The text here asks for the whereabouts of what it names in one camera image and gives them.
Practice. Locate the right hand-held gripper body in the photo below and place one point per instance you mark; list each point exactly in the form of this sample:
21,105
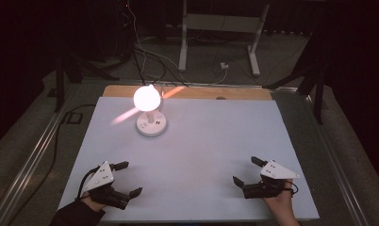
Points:
274,175

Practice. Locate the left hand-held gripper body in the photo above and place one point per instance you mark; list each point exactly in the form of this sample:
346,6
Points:
100,179

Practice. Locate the white globe table lamp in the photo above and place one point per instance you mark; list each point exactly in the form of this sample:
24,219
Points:
150,124

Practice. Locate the person's left hand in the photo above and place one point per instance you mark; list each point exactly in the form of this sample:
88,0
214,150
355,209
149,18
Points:
90,202

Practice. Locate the person's right hand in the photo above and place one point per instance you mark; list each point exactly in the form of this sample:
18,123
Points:
280,202

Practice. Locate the pale grey table mat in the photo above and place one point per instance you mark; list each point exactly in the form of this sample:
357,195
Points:
190,150

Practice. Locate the wooden table board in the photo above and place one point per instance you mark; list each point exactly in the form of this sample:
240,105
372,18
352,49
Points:
197,92

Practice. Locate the white power adapter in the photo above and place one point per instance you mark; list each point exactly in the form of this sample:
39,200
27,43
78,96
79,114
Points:
224,66

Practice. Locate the black tripod stand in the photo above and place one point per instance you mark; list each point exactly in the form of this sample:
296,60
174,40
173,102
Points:
313,75
72,67

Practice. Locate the white metal stand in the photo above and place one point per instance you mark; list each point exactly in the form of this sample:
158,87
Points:
220,22

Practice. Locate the aluminium rail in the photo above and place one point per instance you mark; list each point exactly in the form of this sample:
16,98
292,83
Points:
335,163
30,166

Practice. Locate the black square frame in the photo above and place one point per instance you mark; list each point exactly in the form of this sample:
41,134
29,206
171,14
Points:
73,118

